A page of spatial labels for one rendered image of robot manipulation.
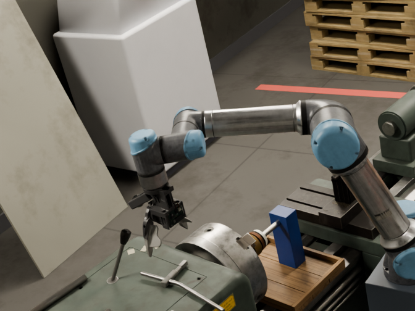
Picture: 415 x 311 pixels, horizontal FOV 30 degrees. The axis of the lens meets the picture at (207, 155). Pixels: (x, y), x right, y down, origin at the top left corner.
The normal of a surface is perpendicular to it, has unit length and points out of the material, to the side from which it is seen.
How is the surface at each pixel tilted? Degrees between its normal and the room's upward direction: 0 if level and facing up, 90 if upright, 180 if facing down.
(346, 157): 80
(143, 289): 0
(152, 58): 90
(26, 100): 74
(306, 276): 0
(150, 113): 90
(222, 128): 85
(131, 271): 0
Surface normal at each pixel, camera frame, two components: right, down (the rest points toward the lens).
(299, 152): -0.22, -0.87
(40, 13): 0.81, 0.10
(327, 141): -0.12, 0.38
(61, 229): 0.72, -0.14
